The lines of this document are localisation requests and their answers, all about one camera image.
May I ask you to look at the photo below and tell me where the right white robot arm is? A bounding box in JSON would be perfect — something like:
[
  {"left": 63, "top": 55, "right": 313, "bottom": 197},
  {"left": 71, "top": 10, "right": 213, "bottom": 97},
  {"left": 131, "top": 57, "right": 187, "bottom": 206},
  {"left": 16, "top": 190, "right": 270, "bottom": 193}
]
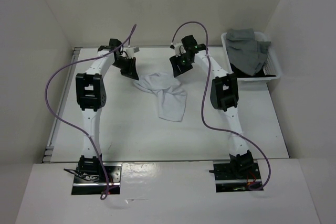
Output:
[{"left": 170, "top": 35, "right": 254, "bottom": 179}]

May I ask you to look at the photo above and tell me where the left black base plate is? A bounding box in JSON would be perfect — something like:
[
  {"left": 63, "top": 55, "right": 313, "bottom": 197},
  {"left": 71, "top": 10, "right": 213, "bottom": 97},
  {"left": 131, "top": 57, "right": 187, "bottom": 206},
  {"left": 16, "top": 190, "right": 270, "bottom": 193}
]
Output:
[{"left": 64, "top": 164, "right": 122, "bottom": 195}]

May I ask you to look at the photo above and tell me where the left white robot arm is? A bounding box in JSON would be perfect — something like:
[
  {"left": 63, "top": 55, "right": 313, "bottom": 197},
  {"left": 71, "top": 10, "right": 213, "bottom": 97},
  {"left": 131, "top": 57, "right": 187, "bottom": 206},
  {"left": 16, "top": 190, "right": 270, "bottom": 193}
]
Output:
[{"left": 75, "top": 39, "right": 140, "bottom": 182}]

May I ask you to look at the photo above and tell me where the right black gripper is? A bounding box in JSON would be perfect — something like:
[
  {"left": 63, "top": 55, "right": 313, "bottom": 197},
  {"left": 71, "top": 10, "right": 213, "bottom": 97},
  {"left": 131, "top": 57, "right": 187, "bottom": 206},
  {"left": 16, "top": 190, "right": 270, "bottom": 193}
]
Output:
[{"left": 169, "top": 52, "right": 193, "bottom": 78}]

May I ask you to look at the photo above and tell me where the grey skirt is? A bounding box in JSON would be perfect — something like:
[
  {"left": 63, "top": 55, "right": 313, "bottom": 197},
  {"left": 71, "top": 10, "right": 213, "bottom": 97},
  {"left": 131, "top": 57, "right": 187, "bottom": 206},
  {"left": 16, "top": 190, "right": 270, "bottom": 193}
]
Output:
[{"left": 225, "top": 28, "right": 271, "bottom": 77}]

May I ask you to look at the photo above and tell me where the black skirt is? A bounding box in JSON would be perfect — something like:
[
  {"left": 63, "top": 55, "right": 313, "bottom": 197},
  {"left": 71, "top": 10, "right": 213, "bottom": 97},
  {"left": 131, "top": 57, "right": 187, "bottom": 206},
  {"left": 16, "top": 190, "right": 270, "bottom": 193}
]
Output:
[{"left": 230, "top": 63, "right": 279, "bottom": 81}]

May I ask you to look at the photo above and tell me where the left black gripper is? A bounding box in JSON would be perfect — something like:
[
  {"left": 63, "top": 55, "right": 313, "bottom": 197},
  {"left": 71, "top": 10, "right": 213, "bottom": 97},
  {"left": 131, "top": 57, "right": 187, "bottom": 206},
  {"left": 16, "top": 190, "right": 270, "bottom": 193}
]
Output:
[{"left": 112, "top": 57, "right": 139, "bottom": 81}]

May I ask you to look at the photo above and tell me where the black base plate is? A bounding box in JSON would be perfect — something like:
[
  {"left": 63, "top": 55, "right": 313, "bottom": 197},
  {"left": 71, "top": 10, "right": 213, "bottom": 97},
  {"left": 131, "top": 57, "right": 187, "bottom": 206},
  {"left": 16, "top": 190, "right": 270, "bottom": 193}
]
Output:
[
  {"left": 64, "top": 164, "right": 122, "bottom": 195},
  {"left": 208, "top": 161, "right": 263, "bottom": 193}
]

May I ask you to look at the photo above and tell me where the white plastic basket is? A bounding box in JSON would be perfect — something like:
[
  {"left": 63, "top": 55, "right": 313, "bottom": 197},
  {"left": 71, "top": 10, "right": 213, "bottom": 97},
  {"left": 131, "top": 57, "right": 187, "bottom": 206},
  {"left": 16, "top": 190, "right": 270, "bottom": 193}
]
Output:
[{"left": 220, "top": 33, "right": 282, "bottom": 83}]

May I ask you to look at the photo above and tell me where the white skirt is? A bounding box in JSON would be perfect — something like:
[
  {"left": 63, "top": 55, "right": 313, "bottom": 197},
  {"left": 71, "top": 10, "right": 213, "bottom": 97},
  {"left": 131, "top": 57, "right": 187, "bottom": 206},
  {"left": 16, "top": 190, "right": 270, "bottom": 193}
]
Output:
[{"left": 133, "top": 72, "right": 187, "bottom": 122}]

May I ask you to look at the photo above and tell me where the aluminium table edge rail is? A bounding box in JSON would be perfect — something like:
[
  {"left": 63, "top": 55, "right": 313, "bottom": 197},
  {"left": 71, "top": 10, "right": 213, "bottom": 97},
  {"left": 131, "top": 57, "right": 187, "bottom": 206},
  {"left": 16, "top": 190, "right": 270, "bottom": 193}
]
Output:
[{"left": 42, "top": 47, "right": 82, "bottom": 164}]

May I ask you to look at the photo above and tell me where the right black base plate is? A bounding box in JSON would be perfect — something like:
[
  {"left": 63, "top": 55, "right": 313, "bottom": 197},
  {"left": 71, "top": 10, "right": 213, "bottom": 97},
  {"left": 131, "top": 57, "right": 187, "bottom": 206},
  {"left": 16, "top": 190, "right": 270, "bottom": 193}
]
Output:
[{"left": 208, "top": 161, "right": 263, "bottom": 193}]

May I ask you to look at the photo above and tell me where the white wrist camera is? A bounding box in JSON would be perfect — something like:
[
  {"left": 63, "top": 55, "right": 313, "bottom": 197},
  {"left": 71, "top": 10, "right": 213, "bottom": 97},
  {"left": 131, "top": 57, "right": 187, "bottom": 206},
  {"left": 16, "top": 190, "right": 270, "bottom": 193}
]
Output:
[
  {"left": 124, "top": 46, "right": 140, "bottom": 59},
  {"left": 170, "top": 42, "right": 185, "bottom": 57}
]

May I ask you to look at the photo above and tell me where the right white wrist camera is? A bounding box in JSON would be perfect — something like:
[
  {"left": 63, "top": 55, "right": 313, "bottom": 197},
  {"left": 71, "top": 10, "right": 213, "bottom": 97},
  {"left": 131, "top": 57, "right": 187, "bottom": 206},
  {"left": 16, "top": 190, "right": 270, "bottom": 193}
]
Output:
[{"left": 170, "top": 42, "right": 185, "bottom": 57}]

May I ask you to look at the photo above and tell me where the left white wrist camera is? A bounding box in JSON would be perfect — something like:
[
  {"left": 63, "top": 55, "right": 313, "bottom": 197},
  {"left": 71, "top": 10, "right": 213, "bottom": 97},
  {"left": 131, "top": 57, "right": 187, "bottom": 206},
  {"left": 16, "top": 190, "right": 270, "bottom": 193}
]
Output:
[{"left": 124, "top": 46, "right": 140, "bottom": 59}]

